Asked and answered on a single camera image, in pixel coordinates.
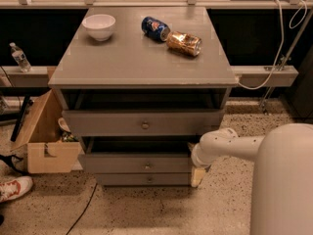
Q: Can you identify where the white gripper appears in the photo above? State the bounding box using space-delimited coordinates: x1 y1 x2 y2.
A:
190 143 215 188

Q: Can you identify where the clear plastic water bottle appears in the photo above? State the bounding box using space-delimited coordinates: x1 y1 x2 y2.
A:
10 42 31 72

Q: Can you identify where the white ceramic bowl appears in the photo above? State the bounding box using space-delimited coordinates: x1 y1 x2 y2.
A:
82 14 116 41

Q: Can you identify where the grey drawer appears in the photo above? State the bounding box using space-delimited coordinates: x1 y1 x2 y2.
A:
63 110 224 136
95 173 191 186
78 136 192 174

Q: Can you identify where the grey metal ledge beam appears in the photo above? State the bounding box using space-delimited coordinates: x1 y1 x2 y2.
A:
0 66 298 88

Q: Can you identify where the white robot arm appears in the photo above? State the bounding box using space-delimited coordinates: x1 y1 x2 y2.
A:
190 123 313 235

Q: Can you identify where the grey bottom drawer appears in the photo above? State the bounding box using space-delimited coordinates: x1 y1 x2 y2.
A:
95 173 191 186

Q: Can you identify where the wooden box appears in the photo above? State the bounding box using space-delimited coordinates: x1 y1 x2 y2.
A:
11 90 81 173

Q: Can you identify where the black floor cable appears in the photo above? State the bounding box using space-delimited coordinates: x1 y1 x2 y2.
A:
65 183 99 235

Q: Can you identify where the white red sneaker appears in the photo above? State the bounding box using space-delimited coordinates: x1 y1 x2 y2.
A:
0 176 33 203

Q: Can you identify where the blue soda can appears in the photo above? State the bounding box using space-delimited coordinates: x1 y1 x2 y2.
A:
141 17 170 42

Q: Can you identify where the grey drawer cabinet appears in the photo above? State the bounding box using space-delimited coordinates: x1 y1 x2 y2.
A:
48 6 239 188

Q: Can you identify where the black strap on floor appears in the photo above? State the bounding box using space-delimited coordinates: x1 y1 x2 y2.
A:
0 154 30 177

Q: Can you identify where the grey top drawer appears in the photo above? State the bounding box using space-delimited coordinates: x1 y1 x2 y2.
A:
63 110 224 136

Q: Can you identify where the gold crushed can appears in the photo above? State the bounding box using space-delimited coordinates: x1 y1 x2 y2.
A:
166 31 201 57

